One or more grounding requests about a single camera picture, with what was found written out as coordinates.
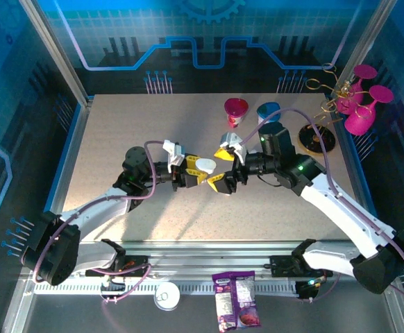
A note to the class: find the oval white earbud case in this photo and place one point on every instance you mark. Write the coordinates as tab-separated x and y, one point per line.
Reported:
206	166

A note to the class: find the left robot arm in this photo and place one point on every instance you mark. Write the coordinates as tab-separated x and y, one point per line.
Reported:
52	256

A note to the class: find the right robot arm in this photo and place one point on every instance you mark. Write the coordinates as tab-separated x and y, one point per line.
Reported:
347	211

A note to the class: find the pink lid yogurt cup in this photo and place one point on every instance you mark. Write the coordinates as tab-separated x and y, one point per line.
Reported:
236	109

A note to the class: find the blue lid yogurt cup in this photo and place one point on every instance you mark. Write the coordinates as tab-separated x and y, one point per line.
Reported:
268	111

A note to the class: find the blue table border strip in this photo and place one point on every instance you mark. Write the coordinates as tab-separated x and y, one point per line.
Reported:
73	138
353	163

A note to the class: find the pink stemmed glass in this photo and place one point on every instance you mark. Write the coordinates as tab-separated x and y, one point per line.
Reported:
365	71
360	121

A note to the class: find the purple snack bag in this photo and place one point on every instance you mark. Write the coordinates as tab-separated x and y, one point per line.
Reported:
236	301

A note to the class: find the black controller box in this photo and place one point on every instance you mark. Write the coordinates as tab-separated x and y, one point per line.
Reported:
307	290

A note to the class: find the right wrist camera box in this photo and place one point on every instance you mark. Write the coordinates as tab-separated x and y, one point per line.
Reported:
231	140

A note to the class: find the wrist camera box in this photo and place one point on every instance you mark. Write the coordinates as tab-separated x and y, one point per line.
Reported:
174	154
231	140

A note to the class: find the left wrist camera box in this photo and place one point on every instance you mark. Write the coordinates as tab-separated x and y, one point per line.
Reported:
174	154

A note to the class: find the aluminium frame rail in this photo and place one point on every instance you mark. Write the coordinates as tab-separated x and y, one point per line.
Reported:
205	253

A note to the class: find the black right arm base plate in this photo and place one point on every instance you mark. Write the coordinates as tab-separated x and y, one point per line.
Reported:
280	265

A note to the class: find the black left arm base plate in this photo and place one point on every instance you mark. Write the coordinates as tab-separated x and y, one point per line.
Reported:
137	263

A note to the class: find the aluminium frame post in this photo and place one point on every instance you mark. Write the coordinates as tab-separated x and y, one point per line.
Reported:
58	52
370	34

